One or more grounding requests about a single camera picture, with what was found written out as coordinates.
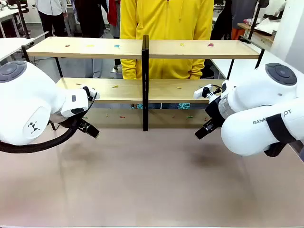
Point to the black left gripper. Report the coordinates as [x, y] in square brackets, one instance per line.
[80, 123]

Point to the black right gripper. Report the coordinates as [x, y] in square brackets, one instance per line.
[213, 109]

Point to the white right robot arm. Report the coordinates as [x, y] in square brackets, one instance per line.
[261, 95]

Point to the person right forearm yellow sleeve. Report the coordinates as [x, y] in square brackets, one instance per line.
[128, 69]

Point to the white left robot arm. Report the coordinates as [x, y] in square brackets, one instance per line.
[23, 99]

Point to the person left forearm yellow sleeve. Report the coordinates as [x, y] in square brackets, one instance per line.
[197, 69]

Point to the wooden background table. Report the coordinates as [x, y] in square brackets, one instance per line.
[261, 35]

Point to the person in yellow hoodie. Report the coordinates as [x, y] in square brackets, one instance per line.
[166, 23]

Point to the person in dark clothes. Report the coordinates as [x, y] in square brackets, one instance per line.
[90, 16]

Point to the white side table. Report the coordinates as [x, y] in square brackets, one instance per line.
[12, 46]

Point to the black stand pole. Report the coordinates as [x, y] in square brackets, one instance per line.
[22, 19]
[254, 23]

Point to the red garment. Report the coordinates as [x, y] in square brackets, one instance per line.
[112, 12]

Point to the person white shirt black trousers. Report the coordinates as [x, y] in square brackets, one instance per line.
[51, 14]

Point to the person grey shirt orange trousers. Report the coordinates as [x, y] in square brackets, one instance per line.
[244, 14]

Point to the white bag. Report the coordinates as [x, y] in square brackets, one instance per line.
[268, 23]

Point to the white background desk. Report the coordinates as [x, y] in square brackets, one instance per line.
[9, 14]

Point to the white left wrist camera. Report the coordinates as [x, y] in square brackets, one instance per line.
[96, 96]

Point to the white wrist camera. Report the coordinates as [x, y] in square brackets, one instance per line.
[199, 92]
[96, 96]

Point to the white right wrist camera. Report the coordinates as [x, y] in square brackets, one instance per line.
[199, 92]

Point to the wooden shelf unit black frame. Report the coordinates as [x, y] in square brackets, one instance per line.
[83, 51]
[202, 51]

